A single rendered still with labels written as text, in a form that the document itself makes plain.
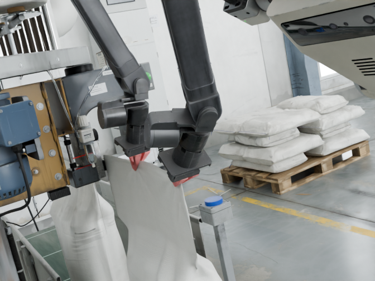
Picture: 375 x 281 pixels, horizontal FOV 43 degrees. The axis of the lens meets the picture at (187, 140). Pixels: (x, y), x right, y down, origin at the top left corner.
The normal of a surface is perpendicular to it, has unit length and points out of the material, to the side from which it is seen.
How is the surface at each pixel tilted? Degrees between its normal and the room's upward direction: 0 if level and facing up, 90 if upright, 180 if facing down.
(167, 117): 35
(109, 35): 98
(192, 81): 113
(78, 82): 90
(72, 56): 90
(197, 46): 122
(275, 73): 90
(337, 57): 130
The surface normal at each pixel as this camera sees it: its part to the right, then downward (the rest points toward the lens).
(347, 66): -0.52, 0.82
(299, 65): -0.84, 0.27
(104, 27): 0.42, 0.23
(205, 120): 0.24, 0.65
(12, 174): 0.74, 0.00
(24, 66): 0.92, -0.12
